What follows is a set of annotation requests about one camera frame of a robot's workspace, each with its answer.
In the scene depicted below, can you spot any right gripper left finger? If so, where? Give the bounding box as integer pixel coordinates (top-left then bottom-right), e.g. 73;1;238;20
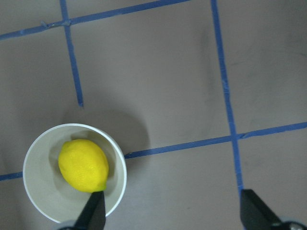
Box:
73;191;106;230

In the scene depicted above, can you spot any yellow lemon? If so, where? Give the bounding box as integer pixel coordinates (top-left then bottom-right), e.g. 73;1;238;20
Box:
58;139;109;193

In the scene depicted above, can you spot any white ceramic bowl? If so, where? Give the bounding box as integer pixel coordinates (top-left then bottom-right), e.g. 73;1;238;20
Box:
23;123;127;223

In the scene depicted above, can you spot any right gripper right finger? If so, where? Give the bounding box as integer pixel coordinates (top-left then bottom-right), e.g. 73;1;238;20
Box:
240;189;283;230

